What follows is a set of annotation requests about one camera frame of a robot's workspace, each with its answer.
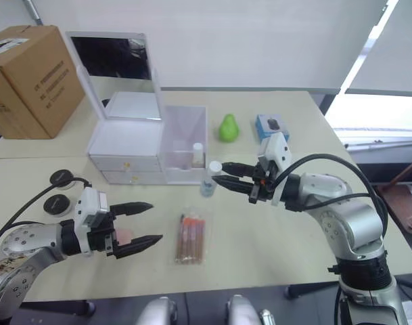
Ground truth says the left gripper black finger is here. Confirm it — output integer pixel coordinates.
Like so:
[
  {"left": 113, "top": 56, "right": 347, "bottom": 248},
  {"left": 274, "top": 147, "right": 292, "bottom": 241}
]
[
  {"left": 109, "top": 201, "right": 155, "bottom": 218},
  {"left": 112, "top": 234, "right": 164, "bottom": 260}
]

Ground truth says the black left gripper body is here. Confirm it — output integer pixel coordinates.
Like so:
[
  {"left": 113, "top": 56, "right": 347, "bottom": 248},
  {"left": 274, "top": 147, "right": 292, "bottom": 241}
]
[{"left": 87, "top": 212, "right": 121, "bottom": 260}]

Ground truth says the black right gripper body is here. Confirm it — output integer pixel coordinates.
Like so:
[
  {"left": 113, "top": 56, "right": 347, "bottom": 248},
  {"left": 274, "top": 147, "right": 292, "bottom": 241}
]
[{"left": 248, "top": 161, "right": 278, "bottom": 204}]

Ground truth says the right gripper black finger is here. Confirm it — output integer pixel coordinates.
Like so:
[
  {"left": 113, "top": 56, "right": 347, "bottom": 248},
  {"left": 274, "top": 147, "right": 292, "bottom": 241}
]
[
  {"left": 221, "top": 162, "right": 260, "bottom": 177},
  {"left": 214, "top": 175, "right": 258, "bottom": 196}
]

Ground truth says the clear bottle with white cap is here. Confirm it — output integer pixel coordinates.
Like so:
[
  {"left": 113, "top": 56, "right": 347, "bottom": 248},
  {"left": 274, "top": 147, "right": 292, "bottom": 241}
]
[{"left": 200, "top": 160, "right": 223, "bottom": 198}]

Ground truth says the white drawer with gold knob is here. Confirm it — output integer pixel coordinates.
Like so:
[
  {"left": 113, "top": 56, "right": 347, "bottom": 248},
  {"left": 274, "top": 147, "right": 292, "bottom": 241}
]
[
  {"left": 101, "top": 170, "right": 166, "bottom": 186},
  {"left": 89, "top": 156, "right": 164, "bottom": 173}
]

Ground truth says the brush set in clear pack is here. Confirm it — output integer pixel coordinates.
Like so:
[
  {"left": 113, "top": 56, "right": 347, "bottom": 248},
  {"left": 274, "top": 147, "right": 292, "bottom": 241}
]
[{"left": 168, "top": 206, "right": 214, "bottom": 267}]

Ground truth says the white makeup organizer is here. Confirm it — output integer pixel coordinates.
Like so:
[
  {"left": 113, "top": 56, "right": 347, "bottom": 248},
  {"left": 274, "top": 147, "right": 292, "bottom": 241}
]
[{"left": 87, "top": 105, "right": 208, "bottom": 186}]

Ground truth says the green pear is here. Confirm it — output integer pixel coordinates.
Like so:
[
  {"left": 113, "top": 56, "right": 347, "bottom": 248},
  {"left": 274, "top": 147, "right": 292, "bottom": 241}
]
[{"left": 219, "top": 114, "right": 241, "bottom": 143}]

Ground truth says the beige foundation bottle white cap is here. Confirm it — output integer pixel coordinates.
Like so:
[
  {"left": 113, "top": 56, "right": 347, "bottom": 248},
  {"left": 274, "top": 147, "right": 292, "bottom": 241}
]
[{"left": 191, "top": 142, "right": 206, "bottom": 168}]

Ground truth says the blue product box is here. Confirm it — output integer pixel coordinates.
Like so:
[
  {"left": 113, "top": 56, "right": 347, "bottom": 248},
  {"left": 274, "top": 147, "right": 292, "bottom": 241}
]
[{"left": 254, "top": 114, "right": 291, "bottom": 143}]

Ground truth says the black lidded round compact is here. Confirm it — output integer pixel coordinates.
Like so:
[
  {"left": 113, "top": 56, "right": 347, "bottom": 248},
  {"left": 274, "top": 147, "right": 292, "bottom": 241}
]
[
  {"left": 43, "top": 193, "right": 73, "bottom": 216},
  {"left": 49, "top": 169, "right": 76, "bottom": 189}
]

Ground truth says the black table foot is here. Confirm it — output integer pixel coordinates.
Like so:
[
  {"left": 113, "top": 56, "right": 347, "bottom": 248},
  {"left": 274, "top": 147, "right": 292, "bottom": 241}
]
[{"left": 19, "top": 299, "right": 97, "bottom": 318}]

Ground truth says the small silver rounded shape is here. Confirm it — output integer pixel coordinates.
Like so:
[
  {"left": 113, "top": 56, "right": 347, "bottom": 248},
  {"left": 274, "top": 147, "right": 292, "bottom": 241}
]
[{"left": 259, "top": 308, "right": 278, "bottom": 325}]

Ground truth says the reddish brown board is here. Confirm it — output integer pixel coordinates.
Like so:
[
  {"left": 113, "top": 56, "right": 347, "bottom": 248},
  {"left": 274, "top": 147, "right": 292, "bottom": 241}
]
[{"left": 377, "top": 158, "right": 412, "bottom": 252}]

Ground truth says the white framed mirror lid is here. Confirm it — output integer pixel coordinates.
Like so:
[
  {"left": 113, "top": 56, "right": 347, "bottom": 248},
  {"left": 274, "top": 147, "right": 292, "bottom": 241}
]
[{"left": 65, "top": 31, "right": 164, "bottom": 121}]

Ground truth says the brown cardboard box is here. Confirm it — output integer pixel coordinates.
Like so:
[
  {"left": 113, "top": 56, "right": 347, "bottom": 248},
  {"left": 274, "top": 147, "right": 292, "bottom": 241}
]
[{"left": 0, "top": 25, "right": 86, "bottom": 140}]

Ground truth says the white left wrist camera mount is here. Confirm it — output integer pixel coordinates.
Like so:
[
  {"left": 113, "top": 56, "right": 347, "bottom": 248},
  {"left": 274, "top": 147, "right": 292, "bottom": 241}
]
[{"left": 73, "top": 188, "right": 110, "bottom": 258}]

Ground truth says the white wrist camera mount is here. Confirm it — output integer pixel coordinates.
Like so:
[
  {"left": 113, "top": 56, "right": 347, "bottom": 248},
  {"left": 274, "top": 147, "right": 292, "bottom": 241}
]
[
  {"left": 73, "top": 188, "right": 110, "bottom": 258},
  {"left": 258, "top": 132, "right": 293, "bottom": 207}
]

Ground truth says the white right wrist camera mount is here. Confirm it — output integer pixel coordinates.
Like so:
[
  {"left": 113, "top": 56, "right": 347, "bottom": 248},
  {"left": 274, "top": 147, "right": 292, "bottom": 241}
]
[{"left": 258, "top": 132, "right": 293, "bottom": 207}]

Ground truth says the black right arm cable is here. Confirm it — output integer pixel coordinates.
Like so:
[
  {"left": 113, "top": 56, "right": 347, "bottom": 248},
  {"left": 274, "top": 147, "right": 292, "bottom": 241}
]
[{"left": 266, "top": 153, "right": 391, "bottom": 238}]

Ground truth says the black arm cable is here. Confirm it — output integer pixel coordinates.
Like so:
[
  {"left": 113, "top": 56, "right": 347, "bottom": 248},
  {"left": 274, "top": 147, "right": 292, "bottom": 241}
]
[
  {"left": 266, "top": 153, "right": 391, "bottom": 238},
  {"left": 0, "top": 176, "right": 93, "bottom": 251}
]

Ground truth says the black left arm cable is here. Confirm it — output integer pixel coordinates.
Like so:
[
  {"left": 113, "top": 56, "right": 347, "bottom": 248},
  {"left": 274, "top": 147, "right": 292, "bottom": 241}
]
[{"left": 0, "top": 176, "right": 93, "bottom": 251}]

